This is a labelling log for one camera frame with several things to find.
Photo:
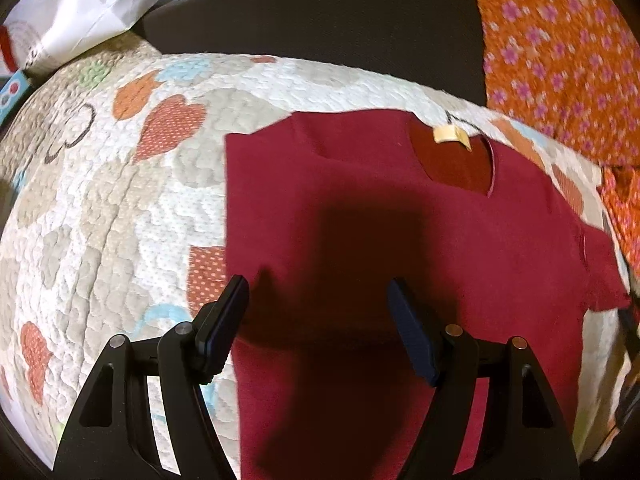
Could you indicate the white paper bag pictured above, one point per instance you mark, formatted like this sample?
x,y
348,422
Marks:
x,y
85,5

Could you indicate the orange floral cloth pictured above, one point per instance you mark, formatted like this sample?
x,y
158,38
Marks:
x,y
550,60

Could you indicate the light blue dotted box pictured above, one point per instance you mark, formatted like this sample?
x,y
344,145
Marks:
x,y
12,95

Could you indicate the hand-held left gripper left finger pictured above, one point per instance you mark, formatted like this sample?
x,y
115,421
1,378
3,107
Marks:
x,y
225,325

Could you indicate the dark red shirt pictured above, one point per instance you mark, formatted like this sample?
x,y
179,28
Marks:
x,y
350,185

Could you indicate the heart-patterned quilt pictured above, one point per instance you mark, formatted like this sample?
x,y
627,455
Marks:
x,y
125,220

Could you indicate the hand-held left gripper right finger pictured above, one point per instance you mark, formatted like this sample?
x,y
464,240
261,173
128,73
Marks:
x,y
412,330

